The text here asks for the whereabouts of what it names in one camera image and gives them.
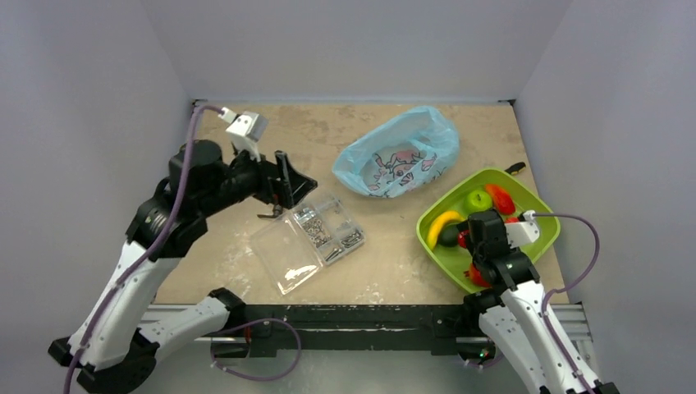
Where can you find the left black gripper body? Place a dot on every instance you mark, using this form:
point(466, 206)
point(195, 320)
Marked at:
point(254, 178)

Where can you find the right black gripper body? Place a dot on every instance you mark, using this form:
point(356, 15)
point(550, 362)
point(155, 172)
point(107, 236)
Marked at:
point(469, 235)

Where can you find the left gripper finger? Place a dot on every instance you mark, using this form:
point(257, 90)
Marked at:
point(295, 186)
point(284, 188)

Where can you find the green fake apple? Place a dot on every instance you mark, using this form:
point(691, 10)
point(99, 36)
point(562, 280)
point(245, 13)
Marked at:
point(477, 201)

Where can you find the red orange fake fruit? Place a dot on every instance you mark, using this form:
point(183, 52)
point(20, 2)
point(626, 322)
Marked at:
point(501, 199)

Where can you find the dark green fake avocado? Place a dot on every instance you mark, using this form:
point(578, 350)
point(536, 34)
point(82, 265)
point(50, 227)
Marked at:
point(448, 235)

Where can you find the yellow fake banana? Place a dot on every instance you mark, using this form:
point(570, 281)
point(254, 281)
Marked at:
point(439, 223)

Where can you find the red fake apple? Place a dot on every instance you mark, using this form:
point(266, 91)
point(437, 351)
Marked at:
point(475, 276)

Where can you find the light blue plastic bag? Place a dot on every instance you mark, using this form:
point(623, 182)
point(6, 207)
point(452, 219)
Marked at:
point(408, 151)

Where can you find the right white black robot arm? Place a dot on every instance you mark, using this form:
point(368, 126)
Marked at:
point(514, 311)

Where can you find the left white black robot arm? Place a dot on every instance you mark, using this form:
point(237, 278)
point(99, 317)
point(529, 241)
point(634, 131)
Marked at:
point(113, 351)

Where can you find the black metal clamp tool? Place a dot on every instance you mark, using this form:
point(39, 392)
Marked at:
point(277, 211)

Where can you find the lime green plastic tray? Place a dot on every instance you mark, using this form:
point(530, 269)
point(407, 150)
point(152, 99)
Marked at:
point(455, 261)

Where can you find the clear plastic screw box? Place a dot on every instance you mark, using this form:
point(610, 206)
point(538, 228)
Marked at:
point(305, 240)

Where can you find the black yellow screwdriver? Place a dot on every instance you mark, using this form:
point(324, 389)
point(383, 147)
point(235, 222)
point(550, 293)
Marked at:
point(516, 168)

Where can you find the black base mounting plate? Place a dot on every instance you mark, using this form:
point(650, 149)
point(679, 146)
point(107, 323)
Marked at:
point(263, 330)

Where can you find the aluminium front rail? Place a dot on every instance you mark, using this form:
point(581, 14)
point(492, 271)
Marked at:
point(572, 318)

